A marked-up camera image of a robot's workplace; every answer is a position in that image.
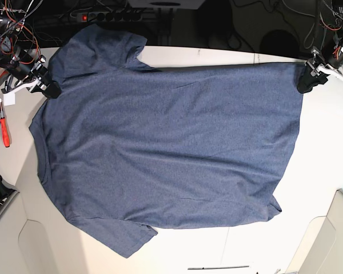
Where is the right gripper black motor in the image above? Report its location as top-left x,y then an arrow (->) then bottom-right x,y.
8,55 -> 61,99

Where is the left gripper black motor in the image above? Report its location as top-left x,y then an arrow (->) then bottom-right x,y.
298,37 -> 343,94

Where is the blue grey t-shirt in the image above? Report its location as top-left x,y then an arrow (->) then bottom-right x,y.
29,25 -> 304,258

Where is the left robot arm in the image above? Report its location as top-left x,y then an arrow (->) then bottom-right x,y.
297,1 -> 343,94

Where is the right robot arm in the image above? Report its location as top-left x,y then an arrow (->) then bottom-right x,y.
0,1 -> 61,99

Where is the white power strip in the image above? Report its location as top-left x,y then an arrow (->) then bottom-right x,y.
70,10 -> 157,23

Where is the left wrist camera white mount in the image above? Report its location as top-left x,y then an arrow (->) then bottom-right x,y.
317,64 -> 343,106

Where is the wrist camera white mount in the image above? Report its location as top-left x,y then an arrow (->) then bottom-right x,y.
1,81 -> 43,106
317,64 -> 343,106

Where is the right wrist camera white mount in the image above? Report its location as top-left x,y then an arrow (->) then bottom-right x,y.
1,81 -> 43,106

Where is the red handled screwdriver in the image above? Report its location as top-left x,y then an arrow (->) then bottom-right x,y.
0,97 -> 10,147

